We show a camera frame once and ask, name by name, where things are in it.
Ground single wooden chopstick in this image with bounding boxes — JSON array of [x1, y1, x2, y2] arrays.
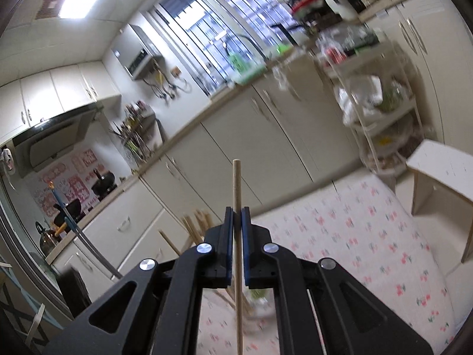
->
[[232, 159, 244, 355]]

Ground kitchen window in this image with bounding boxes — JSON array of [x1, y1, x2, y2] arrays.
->
[[149, 0, 300, 95]]

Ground clear glass jar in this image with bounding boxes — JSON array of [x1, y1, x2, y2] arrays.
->
[[210, 286, 276, 325]]

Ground wooden chopstick on table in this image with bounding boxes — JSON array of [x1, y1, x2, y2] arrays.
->
[[159, 230, 181, 256]]

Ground cherry print tablecloth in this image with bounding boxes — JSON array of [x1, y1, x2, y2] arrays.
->
[[195, 175, 457, 355]]

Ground black wok on stove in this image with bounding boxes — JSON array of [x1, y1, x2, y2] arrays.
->
[[91, 169, 117, 201]]

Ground utensil rack on counter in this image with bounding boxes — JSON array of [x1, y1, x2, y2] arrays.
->
[[109, 100, 163, 167]]

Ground white wooden stool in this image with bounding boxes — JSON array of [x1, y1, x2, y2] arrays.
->
[[405, 138, 473, 263]]

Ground range hood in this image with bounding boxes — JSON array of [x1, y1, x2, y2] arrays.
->
[[11, 104, 99, 178]]

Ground white storage trolley rack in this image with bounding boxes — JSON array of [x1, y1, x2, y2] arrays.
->
[[316, 25, 424, 180]]

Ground white upper cabinets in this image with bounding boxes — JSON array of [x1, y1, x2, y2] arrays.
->
[[1, 61, 121, 143]]

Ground green dish soap bottle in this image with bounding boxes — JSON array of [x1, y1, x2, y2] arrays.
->
[[229, 52, 249, 74]]

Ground white water heater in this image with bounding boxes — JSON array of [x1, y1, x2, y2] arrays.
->
[[111, 24, 162, 80]]

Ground sink faucet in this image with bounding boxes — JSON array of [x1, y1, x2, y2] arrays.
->
[[224, 34, 268, 62]]

